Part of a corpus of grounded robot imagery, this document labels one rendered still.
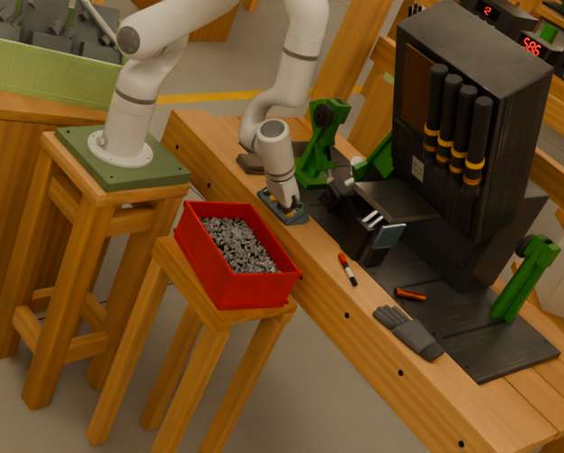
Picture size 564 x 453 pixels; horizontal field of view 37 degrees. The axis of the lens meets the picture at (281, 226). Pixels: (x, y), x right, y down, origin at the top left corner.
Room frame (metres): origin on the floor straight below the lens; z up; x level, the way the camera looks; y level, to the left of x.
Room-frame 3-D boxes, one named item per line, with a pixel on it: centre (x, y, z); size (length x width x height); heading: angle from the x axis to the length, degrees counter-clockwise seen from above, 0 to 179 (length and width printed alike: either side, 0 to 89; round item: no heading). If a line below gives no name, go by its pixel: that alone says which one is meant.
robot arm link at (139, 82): (2.13, 0.52, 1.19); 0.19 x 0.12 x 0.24; 163
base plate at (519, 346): (2.26, -0.32, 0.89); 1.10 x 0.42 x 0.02; 51
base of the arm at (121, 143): (2.10, 0.52, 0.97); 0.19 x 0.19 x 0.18
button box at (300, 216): (2.15, 0.02, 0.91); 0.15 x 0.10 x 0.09; 51
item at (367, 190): (2.13, -0.31, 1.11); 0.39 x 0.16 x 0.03; 141
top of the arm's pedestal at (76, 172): (2.10, 0.52, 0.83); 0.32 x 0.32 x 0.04; 55
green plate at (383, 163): (2.26, -0.22, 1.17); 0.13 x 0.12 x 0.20; 51
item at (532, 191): (2.30, -0.49, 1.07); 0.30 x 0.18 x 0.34; 51
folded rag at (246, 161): (2.32, 0.15, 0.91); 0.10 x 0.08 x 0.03; 132
